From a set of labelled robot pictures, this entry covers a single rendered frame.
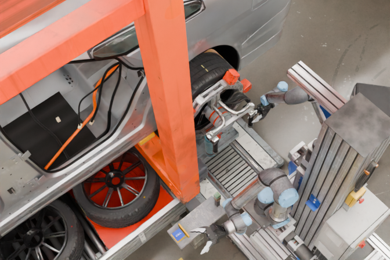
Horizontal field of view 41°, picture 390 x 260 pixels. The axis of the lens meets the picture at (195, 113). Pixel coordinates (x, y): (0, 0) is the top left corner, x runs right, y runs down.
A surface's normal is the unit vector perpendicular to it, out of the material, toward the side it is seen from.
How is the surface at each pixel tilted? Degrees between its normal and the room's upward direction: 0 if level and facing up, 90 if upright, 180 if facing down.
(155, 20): 90
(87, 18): 0
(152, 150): 0
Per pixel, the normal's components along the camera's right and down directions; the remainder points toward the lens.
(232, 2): 0.61, 0.57
